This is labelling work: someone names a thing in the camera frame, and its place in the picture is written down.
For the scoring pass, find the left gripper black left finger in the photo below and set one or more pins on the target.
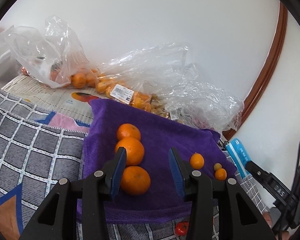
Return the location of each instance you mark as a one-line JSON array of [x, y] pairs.
[[56, 216]]

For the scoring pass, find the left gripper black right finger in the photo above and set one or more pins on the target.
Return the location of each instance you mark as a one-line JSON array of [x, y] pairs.
[[239, 218]]

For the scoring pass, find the small orange kumquat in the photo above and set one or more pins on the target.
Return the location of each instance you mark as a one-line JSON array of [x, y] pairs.
[[221, 174], [197, 161]]

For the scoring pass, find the small yellow-green fruit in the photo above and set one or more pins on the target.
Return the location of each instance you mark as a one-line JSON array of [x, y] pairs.
[[217, 166]]

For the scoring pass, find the large orange mandarin front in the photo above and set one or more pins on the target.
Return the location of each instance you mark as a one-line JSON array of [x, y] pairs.
[[135, 181]]

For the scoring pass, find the large orange mandarin with stem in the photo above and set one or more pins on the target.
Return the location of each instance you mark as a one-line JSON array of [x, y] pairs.
[[134, 149]]

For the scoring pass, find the person's right hand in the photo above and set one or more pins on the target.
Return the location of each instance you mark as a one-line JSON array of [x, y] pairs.
[[285, 235]]

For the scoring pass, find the small red tomato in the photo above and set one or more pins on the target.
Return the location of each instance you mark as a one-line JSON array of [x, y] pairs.
[[181, 228]]

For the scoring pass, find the blue tissue pack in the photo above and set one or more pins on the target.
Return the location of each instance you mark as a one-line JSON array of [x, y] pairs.
[[239, 155]]

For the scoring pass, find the grey checked star blanket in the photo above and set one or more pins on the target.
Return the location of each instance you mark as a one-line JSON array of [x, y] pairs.
[[35, 153]]

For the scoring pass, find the purple towel tray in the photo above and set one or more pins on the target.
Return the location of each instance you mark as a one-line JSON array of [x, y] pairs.
[[161, 202]]

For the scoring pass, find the printed newspaper sheet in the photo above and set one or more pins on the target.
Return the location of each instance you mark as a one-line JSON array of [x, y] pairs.
[[59, 100]]

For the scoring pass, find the large clear plastic bag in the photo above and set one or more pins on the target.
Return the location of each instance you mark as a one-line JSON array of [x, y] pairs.
[[166, 82]]

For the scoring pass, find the clear plastic bag with oranges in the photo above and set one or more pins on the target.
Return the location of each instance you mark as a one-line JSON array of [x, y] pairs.
[[56, 59]]

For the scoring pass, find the brown wooden door frame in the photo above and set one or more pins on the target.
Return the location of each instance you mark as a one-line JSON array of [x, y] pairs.
[[267, 71]]

